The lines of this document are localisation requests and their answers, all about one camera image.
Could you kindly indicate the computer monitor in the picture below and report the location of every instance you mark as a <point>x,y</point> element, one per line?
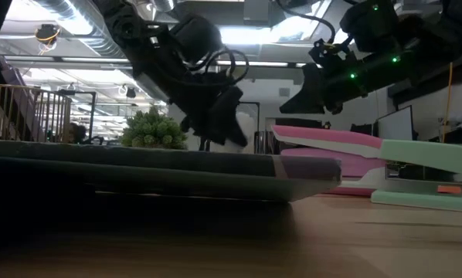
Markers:
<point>395,123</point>

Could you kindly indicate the black background stand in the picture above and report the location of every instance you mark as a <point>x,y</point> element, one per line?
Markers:
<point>94,116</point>

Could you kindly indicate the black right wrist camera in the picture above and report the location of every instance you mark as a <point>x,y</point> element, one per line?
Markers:
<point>370,27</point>

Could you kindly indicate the long ceiling light strip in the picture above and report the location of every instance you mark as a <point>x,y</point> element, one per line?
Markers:
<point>80,60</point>

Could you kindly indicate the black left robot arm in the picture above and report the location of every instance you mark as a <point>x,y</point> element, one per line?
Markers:
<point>126,27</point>

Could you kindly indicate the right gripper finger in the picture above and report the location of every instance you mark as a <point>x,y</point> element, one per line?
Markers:
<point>306,96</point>

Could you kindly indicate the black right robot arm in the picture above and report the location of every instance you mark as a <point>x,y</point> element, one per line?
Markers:
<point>439,34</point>

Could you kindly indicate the grey wall vent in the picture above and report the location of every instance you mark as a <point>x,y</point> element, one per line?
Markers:
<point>284,92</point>

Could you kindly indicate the green artificial succulent plant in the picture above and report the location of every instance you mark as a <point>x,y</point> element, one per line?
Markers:
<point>153,133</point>

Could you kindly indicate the mint green stapler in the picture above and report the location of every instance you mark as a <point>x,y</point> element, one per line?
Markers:
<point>428,154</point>

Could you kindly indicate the pink stapler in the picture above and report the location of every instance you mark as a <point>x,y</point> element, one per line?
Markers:
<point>331,135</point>

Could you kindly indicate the person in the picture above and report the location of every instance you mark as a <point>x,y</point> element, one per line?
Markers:
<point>77,133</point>

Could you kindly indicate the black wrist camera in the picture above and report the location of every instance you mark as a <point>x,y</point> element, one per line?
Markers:
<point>196,36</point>
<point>370,27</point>

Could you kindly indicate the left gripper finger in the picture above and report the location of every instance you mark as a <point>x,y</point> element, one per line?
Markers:
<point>223,123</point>

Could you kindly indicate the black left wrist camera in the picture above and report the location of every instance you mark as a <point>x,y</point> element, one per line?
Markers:
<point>196,36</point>

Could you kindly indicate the white textured pen cup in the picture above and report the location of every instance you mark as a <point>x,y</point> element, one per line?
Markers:
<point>216,148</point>

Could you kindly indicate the white round lightbulb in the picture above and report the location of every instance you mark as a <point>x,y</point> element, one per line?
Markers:
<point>248,127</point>

